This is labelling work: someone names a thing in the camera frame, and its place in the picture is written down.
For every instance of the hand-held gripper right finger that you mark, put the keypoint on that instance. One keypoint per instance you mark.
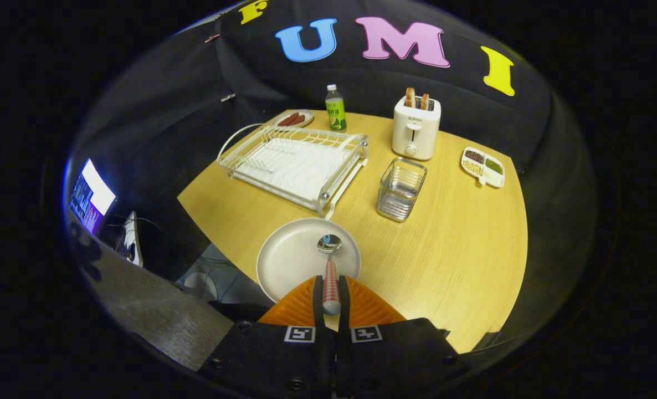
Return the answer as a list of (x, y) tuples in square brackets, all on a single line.
[(344, 307)]

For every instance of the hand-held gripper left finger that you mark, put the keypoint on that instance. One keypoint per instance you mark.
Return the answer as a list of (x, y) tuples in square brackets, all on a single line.
[(318, 305)]

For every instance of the white round plate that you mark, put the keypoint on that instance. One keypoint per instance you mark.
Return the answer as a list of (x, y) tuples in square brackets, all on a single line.
[(289, 260)]

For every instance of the small grey plate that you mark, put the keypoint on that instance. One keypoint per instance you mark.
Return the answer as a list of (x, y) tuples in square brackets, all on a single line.
[(308, 114)]

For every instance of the white divided snack dish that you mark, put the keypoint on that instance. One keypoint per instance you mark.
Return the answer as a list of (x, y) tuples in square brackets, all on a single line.
[(483, 167)]

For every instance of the red meat slice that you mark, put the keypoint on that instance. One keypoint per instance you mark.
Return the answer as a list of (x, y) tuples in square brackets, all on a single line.
[(297, 121), (287, 118)]

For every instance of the white toaster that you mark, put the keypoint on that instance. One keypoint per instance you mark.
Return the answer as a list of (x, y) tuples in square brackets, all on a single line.
[(414, 133)]

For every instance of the green label drink bottle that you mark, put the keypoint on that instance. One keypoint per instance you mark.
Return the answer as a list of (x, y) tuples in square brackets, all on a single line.
[(335, 113)]

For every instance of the white device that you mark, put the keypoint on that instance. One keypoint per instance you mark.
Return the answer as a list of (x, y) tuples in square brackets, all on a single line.
[(132, 238)]

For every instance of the toasted bread slice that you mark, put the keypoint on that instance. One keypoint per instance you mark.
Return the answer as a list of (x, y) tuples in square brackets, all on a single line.
[(425, 101), (410, 97)]

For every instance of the white clip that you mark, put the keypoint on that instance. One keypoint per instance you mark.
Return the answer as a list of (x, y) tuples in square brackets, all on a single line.
[(228, 97)]

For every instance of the computer monitor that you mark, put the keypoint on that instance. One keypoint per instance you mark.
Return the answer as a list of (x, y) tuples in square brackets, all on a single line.
[(93, 197)]

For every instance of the pink clip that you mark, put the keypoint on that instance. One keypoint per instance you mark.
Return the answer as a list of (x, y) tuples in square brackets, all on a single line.
[(212, 38)]

